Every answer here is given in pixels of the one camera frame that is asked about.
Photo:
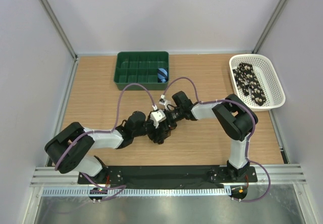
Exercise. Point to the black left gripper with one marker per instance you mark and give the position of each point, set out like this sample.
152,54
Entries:
153,126

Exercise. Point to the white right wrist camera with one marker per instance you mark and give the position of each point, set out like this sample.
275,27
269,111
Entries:
163,101

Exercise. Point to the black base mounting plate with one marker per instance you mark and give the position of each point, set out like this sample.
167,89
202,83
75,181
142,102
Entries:
175,177

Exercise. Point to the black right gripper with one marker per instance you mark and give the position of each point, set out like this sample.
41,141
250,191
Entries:
169,122

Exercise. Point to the rolled blue striped tie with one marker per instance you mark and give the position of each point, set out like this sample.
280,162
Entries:
162,75

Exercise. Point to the green divided organizer tray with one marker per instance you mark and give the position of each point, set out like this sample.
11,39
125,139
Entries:
141,67

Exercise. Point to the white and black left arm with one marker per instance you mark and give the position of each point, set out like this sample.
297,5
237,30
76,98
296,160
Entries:
68,150

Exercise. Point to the black tie with gold keys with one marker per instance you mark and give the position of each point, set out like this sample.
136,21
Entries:
160,135

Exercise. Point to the black tie with white pattern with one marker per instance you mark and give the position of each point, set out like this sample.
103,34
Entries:
248,83

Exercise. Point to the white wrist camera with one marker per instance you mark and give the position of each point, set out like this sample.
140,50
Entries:
157,117
163,101

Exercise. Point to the white slotted cable duct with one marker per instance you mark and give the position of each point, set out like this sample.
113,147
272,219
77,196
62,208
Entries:
95,192

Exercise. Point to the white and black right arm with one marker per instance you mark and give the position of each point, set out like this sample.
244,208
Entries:
236,118

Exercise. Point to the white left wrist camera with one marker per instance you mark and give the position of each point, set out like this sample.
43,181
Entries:
157,117

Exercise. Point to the white perforated plastic basket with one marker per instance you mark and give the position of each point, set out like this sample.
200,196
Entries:
266,74

